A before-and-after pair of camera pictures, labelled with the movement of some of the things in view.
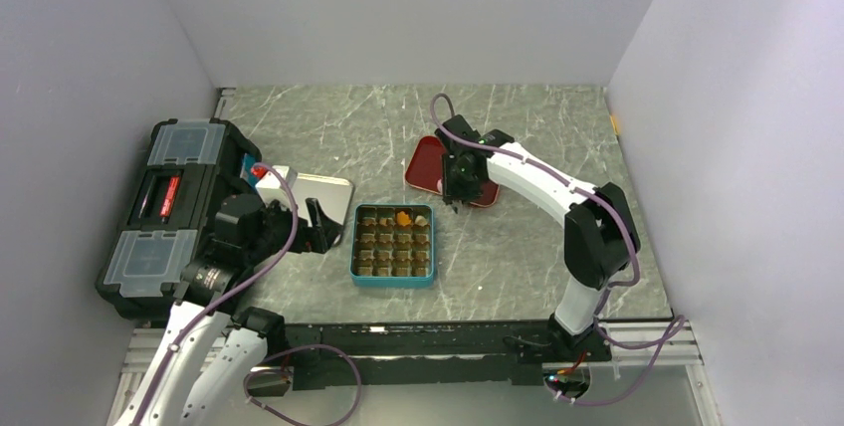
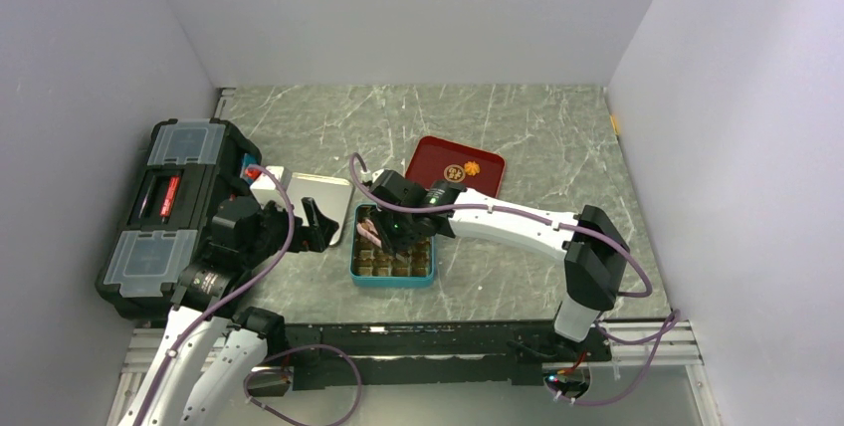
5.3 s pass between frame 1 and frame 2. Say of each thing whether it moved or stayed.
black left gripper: stayed
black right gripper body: moved
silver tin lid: stayed
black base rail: stayed
